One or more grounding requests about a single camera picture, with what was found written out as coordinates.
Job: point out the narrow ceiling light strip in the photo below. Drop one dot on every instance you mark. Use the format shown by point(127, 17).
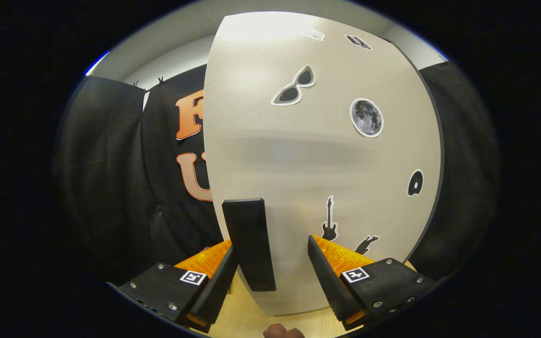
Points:
point(96, 64)

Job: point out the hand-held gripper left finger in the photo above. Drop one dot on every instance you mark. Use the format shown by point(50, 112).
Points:
point(219, 286)

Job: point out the row of black cloth clips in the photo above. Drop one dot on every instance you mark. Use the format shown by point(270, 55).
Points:
point(160, 81)

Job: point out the black backdrop cloth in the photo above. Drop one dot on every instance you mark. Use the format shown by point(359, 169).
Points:
point(106, 178)

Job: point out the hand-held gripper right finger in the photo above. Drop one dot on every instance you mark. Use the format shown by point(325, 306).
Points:
point(329, 281)

